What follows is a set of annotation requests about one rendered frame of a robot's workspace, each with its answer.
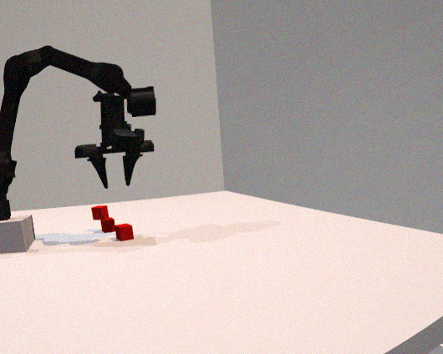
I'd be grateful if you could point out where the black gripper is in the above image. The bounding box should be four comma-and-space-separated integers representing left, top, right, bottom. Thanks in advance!
74, 117, 154, 189

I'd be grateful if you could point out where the red cube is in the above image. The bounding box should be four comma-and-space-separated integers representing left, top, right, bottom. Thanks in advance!
115, 223, 134, 241
91, 205, 109, 220
100, 217, 115, 233

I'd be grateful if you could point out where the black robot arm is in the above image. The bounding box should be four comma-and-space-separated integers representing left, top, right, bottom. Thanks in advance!
0, 45, 156, 221

